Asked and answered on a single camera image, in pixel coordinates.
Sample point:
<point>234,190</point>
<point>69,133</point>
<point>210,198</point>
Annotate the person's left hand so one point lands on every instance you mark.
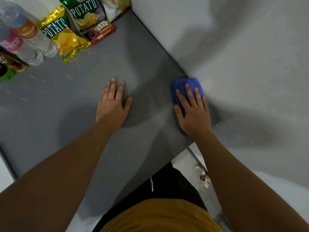
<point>110,110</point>

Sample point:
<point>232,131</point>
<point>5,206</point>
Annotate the person's right hand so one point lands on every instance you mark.
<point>196,118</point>

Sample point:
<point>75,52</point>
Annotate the person's right middle finger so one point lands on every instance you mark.
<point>190,93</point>

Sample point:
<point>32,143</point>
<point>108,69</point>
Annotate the person's right little finger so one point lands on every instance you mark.
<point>205,103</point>

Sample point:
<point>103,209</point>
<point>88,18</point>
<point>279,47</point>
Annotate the person's left thumb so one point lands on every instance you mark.
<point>128,103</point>

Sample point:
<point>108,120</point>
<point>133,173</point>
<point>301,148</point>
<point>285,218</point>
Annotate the person's left little finger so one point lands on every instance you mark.
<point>101,96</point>

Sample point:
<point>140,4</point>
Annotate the person's left middle finger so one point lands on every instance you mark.
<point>112,88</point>

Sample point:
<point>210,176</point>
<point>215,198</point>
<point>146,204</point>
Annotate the person's right thumb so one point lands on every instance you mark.
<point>179,112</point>

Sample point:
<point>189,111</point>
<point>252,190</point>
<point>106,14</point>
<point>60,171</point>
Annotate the blue cleaning cloth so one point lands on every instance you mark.
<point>180,85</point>

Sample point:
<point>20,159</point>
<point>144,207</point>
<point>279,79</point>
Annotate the person's right forearm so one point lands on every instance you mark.
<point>239,186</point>

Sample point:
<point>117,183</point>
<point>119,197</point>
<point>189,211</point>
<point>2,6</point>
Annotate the person's left forearm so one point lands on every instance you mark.
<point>55,176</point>

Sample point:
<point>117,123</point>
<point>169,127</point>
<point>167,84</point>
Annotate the grey metal table leg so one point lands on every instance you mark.
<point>196,158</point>

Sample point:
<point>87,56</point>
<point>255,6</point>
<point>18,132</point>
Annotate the red chocolate bar box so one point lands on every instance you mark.
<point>101,32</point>

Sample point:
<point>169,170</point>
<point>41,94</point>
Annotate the yellow potato chip bag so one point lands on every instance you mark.
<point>61,37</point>

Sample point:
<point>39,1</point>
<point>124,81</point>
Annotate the black shorts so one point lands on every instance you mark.
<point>173,183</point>

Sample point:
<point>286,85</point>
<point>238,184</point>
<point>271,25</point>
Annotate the white and yellow snack bag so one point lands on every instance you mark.
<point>115,7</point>

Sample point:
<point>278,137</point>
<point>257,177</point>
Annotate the green potato chip bag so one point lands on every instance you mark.
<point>84,12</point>

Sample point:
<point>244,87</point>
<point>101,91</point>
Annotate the dark brown drink bottle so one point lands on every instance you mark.
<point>12,62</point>

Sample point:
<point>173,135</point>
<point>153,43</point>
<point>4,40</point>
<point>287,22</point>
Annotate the green drink bottle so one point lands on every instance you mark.
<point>6,73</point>

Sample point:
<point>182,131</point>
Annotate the clear bottle with pink label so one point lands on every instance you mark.
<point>14,44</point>

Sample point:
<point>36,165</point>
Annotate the clear bottle with orange label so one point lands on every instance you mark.
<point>26,26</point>

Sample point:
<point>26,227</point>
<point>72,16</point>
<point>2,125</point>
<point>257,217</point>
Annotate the yellow shirt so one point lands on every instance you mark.
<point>161,216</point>

